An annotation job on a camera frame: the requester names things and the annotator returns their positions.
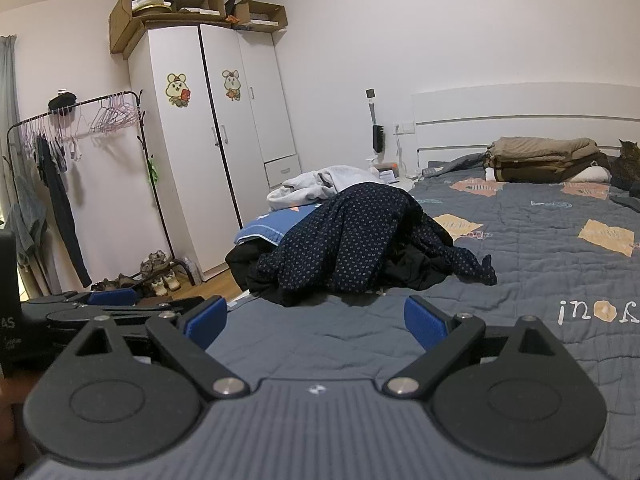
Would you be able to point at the white fabric bundle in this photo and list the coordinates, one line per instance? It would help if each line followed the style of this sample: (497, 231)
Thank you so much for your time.
(150, 4)

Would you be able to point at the cartoon mouse sticker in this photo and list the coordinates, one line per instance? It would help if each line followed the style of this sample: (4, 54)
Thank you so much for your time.
(232, 84)
(179, 90)

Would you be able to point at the large cardboard box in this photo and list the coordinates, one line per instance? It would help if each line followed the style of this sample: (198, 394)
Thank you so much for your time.
(120, 25)

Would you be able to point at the small cardboard box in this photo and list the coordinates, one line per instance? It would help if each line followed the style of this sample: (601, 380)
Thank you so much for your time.
(280, 15)

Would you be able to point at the small white cloth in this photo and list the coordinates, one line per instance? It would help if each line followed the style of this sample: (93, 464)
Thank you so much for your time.
(490, 174)

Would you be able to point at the hanging dark trousers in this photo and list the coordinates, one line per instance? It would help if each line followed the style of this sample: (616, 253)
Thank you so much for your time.
(65, 220)

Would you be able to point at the green leafy ornament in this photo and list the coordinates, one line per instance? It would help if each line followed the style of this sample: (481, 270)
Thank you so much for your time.
(153, 170)

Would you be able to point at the black garment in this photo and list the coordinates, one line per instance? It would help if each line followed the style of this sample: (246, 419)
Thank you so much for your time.
(240, 265)

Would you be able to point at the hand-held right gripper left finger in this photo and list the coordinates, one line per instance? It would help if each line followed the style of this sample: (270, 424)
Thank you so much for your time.
(207, 320)

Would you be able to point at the hanging grey shirt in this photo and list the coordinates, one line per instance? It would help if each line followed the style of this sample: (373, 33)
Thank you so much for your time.
(27, 230)

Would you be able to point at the white pillow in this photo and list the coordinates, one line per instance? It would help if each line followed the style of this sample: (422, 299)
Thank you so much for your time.
(592, 175)

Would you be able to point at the black hairbrush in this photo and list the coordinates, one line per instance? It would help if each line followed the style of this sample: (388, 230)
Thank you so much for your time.
(378, 137)

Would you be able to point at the row of shoes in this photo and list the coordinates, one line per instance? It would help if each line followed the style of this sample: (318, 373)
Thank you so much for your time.
(160, 280)

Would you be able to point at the white pump bottle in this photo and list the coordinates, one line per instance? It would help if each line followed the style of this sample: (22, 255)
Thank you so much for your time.
(372, 164)

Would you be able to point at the grey curtain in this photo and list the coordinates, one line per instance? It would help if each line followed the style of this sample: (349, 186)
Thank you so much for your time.
(6, 110)

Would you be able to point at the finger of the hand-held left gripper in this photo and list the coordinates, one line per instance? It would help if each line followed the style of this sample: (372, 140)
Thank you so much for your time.
(112, 296)
(145, 307)

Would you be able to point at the grey patchwork quilt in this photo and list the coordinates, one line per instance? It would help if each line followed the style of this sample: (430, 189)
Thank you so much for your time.
(525, 280)

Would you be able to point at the light grey hoodie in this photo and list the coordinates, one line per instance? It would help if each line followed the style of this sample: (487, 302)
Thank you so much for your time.
(330, 180)

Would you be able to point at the black hat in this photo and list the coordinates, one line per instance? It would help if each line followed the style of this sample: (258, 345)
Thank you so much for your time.
(62, 102)

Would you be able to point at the folded brown blanket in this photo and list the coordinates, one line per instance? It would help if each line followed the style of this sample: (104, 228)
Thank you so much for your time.
(540, 172)

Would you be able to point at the navy dotted sweater orange lining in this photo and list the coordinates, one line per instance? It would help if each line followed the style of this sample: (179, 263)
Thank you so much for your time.
(350, 240)

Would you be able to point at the black shoe rack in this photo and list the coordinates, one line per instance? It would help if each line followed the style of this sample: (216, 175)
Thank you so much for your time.
(184, 264)

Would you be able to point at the black clothes rack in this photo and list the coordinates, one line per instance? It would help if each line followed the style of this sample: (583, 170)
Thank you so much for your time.
(166, 230)

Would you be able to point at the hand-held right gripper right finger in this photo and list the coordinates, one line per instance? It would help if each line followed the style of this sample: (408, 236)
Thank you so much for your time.
(422, 322)

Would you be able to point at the white wardrobe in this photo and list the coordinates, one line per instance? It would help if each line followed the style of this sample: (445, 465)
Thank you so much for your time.
(200, 160)

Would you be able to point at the small black wall device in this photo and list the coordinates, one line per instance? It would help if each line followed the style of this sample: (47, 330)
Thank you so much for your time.
(370, 94)

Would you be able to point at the dark grey pillow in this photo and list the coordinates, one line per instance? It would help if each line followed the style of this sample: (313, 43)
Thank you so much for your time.
(460, 166)

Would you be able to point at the tabby cat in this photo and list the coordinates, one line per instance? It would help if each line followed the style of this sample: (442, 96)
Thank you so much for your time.
(630, 160)

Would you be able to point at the small framed box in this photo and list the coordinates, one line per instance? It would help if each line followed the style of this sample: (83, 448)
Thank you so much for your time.
(387, 172)

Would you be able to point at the small dark grey cloth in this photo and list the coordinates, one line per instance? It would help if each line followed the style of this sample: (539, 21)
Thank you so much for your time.
(627, 201)

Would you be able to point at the white bed headboard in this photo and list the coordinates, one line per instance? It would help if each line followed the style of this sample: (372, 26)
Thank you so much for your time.
(500, 105)

